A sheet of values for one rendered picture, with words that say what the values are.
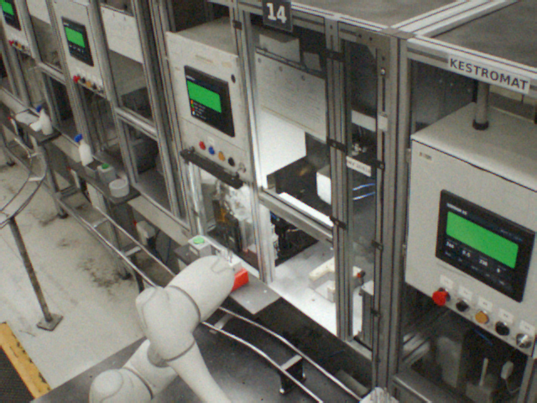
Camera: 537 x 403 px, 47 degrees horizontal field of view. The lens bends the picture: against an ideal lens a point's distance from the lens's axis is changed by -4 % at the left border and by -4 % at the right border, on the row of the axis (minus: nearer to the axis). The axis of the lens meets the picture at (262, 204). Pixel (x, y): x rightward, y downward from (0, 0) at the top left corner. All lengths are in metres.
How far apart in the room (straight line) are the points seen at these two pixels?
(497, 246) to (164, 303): 0.83
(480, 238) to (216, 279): 0.71
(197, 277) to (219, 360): 0.84
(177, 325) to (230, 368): 0.84
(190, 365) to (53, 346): 2.16
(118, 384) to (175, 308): 0.56
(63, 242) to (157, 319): 2.98
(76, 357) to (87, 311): 0.37
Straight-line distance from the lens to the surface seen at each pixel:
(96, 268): 4.27
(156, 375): 2.22
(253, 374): 2.47
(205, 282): 1.74
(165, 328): 1.68
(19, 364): 3.78
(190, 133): 2.43
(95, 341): 3.76
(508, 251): 1.49
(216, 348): 2.58
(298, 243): 2.63
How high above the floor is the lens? 2.53
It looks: 34 degrees down
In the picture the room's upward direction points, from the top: 6 degrees counter-clockwise
